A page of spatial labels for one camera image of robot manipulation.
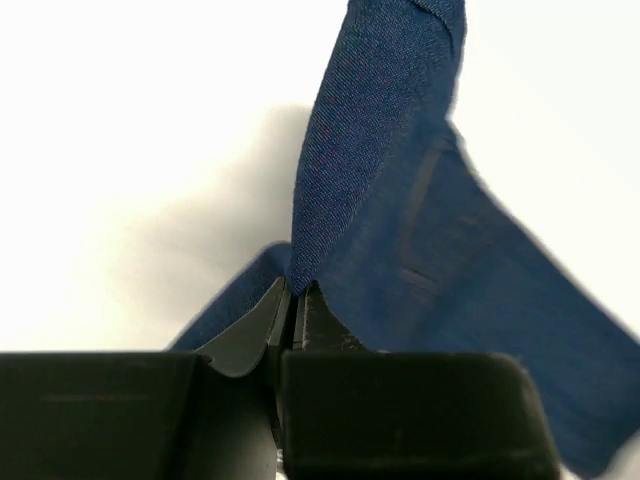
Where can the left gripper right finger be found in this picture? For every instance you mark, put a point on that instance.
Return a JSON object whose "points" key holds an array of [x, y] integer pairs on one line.
{"points": [[350, 413]]}

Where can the dark blue denim trousers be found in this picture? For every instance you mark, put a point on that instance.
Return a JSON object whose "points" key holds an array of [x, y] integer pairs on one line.
{"points": [[412, 254]]}

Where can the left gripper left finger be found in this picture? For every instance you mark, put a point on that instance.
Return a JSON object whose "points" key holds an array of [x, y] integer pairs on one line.
{"points": [[206, 414]]}

